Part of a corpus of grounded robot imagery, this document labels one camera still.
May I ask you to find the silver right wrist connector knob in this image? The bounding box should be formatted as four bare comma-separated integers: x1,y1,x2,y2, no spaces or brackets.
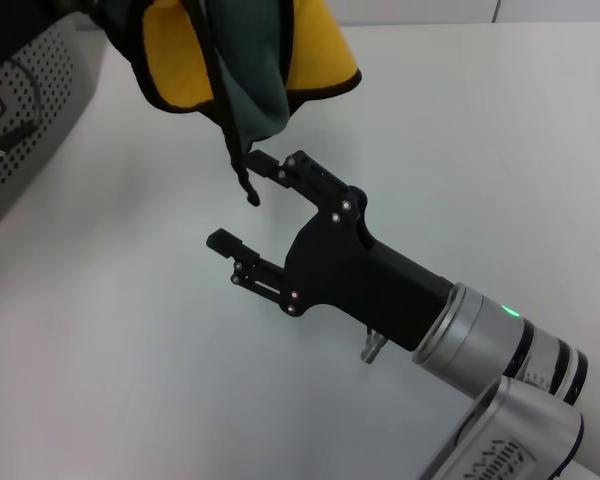
359,325,389,365

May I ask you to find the yellow towel with black edge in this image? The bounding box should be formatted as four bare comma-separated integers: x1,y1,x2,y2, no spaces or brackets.
77,0,364,209

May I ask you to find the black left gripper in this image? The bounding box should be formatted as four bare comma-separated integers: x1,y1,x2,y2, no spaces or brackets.
0,0,94,77

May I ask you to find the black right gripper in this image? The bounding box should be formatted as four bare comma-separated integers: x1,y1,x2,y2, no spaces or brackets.
205,148,452,352

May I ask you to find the grey perforated storage box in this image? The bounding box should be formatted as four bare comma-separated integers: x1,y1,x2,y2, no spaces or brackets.
0,19,105,242

